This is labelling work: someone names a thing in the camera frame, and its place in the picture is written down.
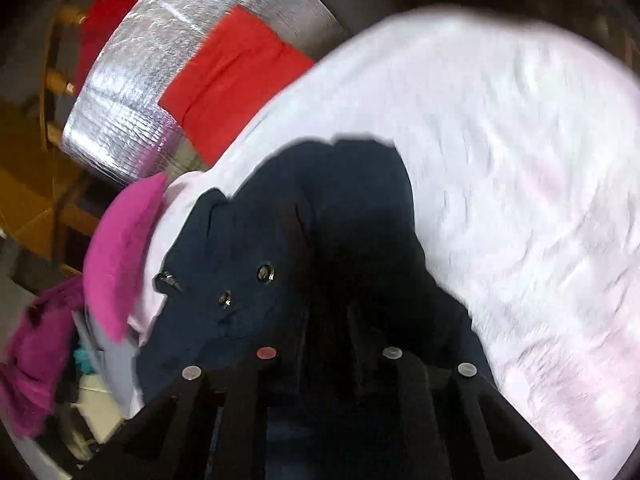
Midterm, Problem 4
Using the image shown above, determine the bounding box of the red cloth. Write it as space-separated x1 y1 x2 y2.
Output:
77 0 176 106

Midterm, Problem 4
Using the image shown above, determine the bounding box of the red pillow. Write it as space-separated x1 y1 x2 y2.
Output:
159 6 316 167

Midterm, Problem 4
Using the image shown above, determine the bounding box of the magenta garment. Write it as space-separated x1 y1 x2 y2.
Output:
0 275 88 438

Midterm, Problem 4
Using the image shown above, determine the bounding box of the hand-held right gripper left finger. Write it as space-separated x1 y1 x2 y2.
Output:
102 346 282 480

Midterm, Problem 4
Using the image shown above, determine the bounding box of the navy blue jacket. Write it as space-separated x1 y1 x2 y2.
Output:
134 134 501 480

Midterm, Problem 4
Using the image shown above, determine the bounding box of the white pink textured blanket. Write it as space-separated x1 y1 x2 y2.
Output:
127 4 640 480

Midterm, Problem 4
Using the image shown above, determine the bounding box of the wooden chair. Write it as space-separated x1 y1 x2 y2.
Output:
42 2 93 148

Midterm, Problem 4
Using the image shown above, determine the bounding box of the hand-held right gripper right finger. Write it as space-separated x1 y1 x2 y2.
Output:
350 346 581 480

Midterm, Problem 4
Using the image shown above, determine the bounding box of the teal garment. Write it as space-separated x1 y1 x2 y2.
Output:
72 347 97 376

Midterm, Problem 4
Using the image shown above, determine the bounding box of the silver foil insulation sheet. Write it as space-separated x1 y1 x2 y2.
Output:
61 0 351 183

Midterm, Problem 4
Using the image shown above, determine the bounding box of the grey coat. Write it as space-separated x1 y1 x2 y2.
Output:
82 310 146 421

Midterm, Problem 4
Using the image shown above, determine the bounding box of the magenta pillow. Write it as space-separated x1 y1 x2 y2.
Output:
82 172 169 343

